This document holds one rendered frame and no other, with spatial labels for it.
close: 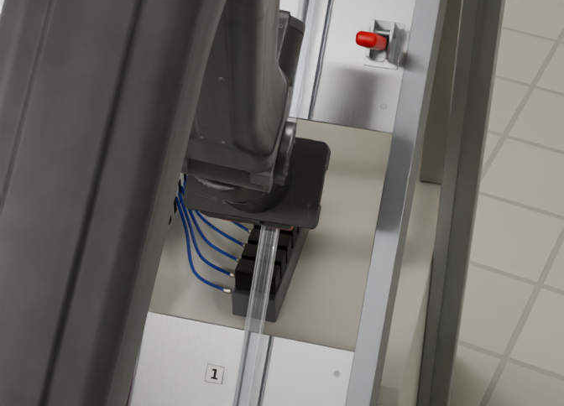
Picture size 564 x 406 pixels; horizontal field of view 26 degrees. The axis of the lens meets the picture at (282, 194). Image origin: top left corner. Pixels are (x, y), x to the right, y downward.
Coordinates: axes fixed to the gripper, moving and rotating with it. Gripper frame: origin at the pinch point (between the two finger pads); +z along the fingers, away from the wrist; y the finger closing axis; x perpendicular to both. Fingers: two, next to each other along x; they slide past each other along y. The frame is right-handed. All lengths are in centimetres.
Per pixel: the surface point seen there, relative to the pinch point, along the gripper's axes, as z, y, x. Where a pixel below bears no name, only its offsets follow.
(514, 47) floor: 184, -14, -66
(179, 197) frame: 43.0, 19.9, -3.3
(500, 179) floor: 152, -16, -30
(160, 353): 2.7, 7.7, 14.4
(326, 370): 2.5, -6.3, 13.3
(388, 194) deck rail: -0.4, -9.1, -1.3
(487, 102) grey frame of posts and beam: 27.0, -14.7, -16.2
